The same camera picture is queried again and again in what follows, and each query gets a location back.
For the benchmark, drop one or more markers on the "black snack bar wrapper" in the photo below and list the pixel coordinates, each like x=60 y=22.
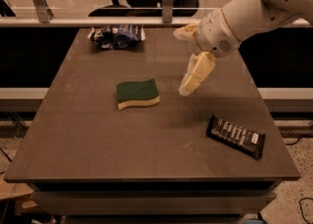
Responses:
x=235 y=136

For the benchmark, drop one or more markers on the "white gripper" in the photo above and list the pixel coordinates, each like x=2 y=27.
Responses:
x=215 y=33

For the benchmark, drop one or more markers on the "crumpled blue chip bag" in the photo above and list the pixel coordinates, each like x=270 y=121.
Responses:
x=117 y=36

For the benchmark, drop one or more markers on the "green and yellow sponge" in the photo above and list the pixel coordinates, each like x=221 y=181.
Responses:
x=137 y=94

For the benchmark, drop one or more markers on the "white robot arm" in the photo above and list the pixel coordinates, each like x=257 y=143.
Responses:
x=249 y=17

